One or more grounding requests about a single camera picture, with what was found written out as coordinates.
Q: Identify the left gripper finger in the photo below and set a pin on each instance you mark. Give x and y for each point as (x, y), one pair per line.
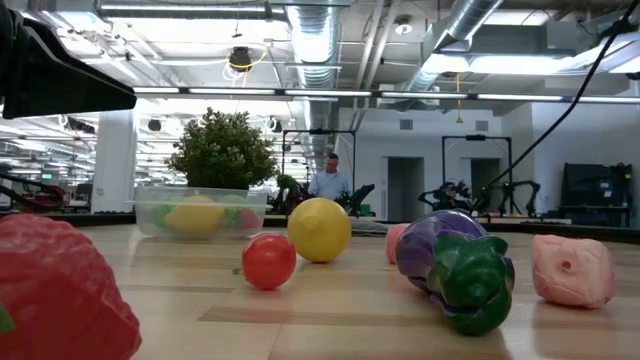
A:
(45, 80)

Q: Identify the green round toy fruit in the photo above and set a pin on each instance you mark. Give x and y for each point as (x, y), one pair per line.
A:
(160, 216)

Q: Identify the small yellow toy lemon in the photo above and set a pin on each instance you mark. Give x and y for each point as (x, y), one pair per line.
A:
(195, 216)

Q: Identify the red toy strawberry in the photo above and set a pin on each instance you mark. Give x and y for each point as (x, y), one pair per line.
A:
(60, 290)

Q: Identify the green toy starfruit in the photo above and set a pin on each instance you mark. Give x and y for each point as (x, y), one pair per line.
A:
(231, 201)

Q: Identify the red toy fruit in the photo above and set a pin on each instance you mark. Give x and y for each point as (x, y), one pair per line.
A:
(248, 219)

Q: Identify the red toy cherry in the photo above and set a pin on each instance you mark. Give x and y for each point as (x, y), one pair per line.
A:
(269, 261)

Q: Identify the large yellow toy lemon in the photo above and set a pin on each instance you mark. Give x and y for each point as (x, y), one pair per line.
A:
(319, 230)

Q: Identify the smooth pink toy fruit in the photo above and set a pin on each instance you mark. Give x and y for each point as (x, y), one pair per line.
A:
(395, 245)

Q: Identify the purple toy eggplant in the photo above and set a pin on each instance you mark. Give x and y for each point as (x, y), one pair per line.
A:
(425, 245)

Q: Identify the bumpy pink toy fruit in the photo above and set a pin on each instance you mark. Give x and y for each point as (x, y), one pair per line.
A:
(572, 272)

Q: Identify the black background robot arm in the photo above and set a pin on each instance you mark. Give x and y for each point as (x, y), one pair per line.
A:
(506, 200)
(290, 202)
(445, 192)

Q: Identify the clear plastic tupperware container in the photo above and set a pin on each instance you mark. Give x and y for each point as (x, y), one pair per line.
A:
(142, 225)

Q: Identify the white pillar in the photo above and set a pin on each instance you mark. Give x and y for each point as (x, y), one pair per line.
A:
(115, 155)

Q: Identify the black round hanging lamp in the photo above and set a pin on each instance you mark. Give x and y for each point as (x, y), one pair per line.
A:
(276, 125)
(154, 125)

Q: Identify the long ceiling light strip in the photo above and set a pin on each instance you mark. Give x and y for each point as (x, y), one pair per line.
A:
(230, 91)

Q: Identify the green potted plant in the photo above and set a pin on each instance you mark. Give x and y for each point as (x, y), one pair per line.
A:
(222, 150)

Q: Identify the black ceiling-mounted device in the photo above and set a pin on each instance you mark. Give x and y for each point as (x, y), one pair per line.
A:
(240, 57)

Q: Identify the small background green plant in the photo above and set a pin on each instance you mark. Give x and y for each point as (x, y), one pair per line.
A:
(286, 182)

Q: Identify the person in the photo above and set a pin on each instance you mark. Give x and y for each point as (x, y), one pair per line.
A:
(329, 182)

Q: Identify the black and green background robot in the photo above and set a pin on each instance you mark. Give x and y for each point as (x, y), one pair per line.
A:
(361, 197)

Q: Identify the grey folded cloth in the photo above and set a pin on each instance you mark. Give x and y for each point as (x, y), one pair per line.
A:
(369, 227)

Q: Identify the round white ceiling fixture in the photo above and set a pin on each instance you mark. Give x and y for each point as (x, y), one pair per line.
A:
(403, 28)

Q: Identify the grey door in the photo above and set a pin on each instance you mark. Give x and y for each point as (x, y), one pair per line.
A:
(405, 187)
(485, 172)

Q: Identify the yellow hanging pendant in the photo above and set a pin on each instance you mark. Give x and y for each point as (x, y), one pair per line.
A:
(458, 119)

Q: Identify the bright ceiling light panel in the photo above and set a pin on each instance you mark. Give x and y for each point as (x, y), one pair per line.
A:
(500, 64)

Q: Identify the black cabinet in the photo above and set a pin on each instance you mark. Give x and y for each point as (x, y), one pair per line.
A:
(595, 192)

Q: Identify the round silver ventilation duct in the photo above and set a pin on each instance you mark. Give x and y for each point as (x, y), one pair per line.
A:
(314, 35)

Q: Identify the wall air vent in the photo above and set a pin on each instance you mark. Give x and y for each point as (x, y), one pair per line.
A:
(406, 124)
(481, 125)

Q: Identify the slanted silver ventilation duct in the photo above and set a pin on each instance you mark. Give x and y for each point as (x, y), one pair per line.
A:
(470, 17)

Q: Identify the black metal rig frame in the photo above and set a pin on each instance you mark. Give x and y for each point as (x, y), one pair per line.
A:
(475, 137)

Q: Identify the black aluminium table frame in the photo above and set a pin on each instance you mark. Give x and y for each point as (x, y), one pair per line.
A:
(627, 236)

